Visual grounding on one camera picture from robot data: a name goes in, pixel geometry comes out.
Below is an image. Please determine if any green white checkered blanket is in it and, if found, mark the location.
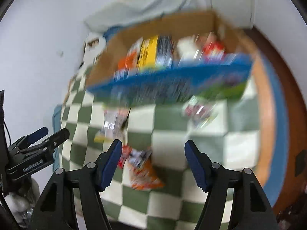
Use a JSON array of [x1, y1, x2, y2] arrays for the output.
[[60, 53, 274, 229]]

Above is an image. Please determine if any small white pictured snack packet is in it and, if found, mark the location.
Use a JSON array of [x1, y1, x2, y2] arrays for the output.
[[183, 95, 217, 128]]

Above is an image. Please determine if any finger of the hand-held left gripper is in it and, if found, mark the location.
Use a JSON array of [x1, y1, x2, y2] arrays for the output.
[[14, 126, 49, 147], [35, 128, 70, 152]]

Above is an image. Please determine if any yellow black snack bag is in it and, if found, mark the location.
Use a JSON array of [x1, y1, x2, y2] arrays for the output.
[[137, 35, 173, 69]]

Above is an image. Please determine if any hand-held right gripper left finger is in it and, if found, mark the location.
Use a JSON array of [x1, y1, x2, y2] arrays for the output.
[[31, 139, 123, 230]]

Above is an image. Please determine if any grey textured pillow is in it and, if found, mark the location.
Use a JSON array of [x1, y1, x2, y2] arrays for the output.
[[84, 0, 190, 32]]

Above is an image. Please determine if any dark object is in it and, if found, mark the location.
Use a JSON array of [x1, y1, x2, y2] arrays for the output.
[[295, 150, 307, 176]]

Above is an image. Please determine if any white door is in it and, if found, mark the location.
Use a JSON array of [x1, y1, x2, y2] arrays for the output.
[[207, 0, 255, 29]]

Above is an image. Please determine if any bed with blue sheet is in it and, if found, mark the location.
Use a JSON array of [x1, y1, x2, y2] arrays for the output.
[[51, 25, 290, 187]]

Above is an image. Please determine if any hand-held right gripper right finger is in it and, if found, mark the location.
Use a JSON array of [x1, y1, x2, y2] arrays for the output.
[[184, 139, 280, 230]]

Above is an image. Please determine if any small red snack packet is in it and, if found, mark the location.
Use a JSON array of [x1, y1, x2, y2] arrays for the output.
[[117, 145, 129, 169]]

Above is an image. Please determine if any orange panda snack packet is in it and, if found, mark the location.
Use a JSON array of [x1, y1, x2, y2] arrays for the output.
[[123, 146, 166, 191]]

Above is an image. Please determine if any cardboard box blue print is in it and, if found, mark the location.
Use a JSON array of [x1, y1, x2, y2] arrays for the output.
[[86, 10, 254, 105]]

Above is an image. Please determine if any red crown snack packet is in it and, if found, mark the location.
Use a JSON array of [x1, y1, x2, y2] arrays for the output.
[[201, 35, 226, 59]]

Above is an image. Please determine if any bear print pillow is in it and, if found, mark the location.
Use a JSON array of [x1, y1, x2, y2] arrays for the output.
[[82, 32, 107, 68]]

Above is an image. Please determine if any pink white snack packet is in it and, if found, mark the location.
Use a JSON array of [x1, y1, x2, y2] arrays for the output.
[[102, 107, 131, 138]]

